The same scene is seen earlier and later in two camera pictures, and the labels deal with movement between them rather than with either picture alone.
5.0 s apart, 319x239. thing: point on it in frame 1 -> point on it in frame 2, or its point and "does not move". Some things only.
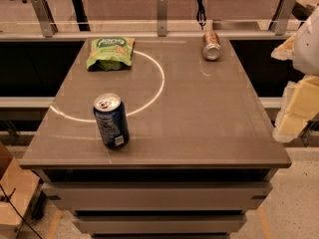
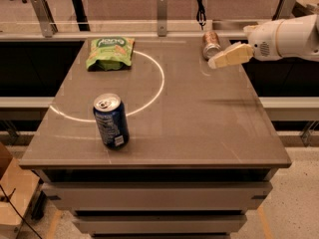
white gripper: (307, 49) -> (263, 41)
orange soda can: (211, 47) does not move
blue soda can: (112, 120) does not move
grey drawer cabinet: (158, 192) does not move
